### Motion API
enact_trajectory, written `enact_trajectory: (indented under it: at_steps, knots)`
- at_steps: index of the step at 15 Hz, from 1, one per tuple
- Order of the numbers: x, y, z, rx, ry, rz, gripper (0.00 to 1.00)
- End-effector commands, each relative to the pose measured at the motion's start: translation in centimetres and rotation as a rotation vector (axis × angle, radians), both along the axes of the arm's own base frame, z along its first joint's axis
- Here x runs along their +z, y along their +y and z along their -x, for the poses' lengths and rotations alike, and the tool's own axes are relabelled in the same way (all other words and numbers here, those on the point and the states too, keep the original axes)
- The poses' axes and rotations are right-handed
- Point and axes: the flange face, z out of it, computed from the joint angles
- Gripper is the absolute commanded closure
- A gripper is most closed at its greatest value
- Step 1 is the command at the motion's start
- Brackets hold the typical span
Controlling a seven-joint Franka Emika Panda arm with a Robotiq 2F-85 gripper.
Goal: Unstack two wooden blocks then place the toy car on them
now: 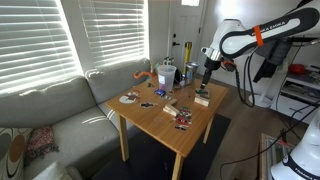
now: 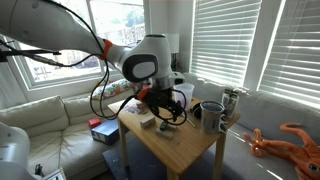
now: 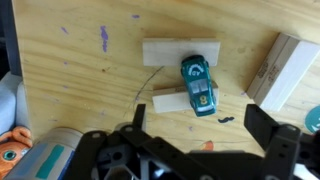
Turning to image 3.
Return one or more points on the metal tumbler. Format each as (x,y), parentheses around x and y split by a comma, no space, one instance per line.
(43,160)

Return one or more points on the light wooden block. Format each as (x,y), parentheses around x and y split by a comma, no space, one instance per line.
(290,76)
(261,71)
(160,51)
(170,100)

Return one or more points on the wooden table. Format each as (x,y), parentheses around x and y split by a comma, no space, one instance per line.
(83,83)

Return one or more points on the grey sofa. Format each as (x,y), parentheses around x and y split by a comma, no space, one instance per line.
(8,106)

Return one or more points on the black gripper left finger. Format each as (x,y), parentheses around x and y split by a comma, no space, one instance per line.
(140,156)

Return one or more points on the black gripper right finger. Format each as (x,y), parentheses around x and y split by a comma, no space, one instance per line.
(286,150)

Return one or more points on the black moustache sticker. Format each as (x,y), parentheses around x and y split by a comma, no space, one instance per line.
(226,119)

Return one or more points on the green toy race car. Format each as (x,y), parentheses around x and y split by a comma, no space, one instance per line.
(198,86)

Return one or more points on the teal round sticker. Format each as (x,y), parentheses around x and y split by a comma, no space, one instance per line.
(315,120)

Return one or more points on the orange sticker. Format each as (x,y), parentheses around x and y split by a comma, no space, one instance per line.
(208,146)

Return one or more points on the orange plush toy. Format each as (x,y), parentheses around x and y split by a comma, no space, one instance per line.
(13,150)

